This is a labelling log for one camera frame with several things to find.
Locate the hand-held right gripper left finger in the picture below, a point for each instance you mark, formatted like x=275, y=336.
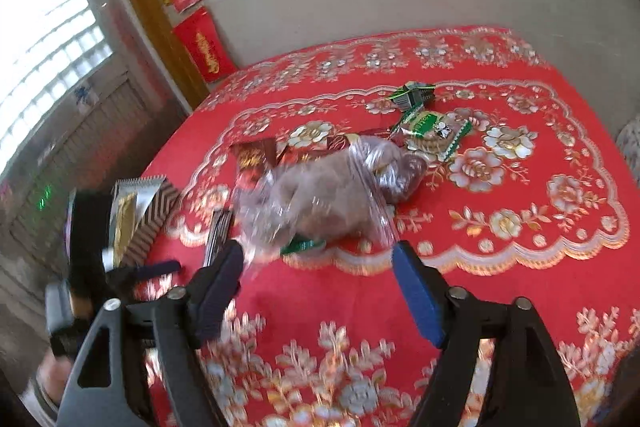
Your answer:
x=222, y=279

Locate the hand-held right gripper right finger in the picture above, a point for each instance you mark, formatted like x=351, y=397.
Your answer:
x=415, y=297

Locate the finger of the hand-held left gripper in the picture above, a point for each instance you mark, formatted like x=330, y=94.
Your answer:
x=150, y=271

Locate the brown striped gift box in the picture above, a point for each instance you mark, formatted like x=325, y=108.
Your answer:
x=145, y=212

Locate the red gold-print snack packet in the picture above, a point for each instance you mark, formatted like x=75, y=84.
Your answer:
x=250, y=159

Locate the clear bag of brown snacks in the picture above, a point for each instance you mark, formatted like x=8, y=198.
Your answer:
x=320, y=197

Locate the green and white snack packet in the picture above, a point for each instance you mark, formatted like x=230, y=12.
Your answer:
x=432, y=129

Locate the person's left forearm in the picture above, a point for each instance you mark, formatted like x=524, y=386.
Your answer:
x=52, y=377

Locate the dark striped snack packet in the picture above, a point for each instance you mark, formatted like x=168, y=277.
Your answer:
x=218, y=234

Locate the small green snack packet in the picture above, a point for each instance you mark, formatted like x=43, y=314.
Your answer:
x=302, y=246

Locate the red floral tablecloth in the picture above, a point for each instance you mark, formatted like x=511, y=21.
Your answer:
x=500, y=232

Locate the dark red snack packet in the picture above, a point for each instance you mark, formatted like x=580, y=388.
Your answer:
x=337, y=142

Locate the window with blinds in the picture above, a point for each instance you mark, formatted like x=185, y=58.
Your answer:
x=45, y=47

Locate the dark green snack packet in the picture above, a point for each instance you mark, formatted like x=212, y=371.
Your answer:
x=414, y=94

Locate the small red paper banner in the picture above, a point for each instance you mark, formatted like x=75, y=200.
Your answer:
x=205, y=44

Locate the wooden door frame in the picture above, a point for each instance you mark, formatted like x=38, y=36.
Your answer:
x=145, y=2

